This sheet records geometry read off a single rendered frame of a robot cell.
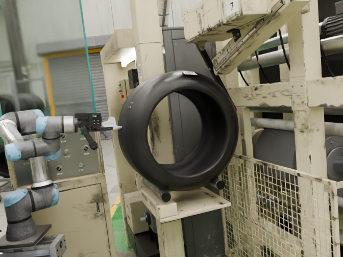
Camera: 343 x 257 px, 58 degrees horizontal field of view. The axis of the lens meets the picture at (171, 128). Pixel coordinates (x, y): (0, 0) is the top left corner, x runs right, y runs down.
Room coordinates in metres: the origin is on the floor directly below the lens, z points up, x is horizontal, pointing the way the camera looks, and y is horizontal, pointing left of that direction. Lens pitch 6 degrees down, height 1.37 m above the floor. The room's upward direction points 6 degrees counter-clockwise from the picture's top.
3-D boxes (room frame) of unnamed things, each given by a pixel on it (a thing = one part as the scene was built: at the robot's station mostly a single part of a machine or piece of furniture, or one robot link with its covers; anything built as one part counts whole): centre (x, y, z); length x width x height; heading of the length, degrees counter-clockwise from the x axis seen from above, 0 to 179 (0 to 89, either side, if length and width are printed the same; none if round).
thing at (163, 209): (1.55, 0.11, 0.83); 0.36 x 0.09 x 0.06; 18
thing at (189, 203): (1.60, -0.02, 0.80); 0.37 x 0.36 x 0.02; 108
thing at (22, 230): (1.58, 0.84, 0.77); 0.15 x 0.15 x 0.10
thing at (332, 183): (1.48, -0.40, 0.65); 0.90 x 0.02 x 0.70; 18
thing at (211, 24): (1.57, -0.34, 1.71); 0.61 x 0.25 x 0.15; 18
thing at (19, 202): (1.58, 0.84, 0.88); 0.13 x 0.12 x 0.14; 125
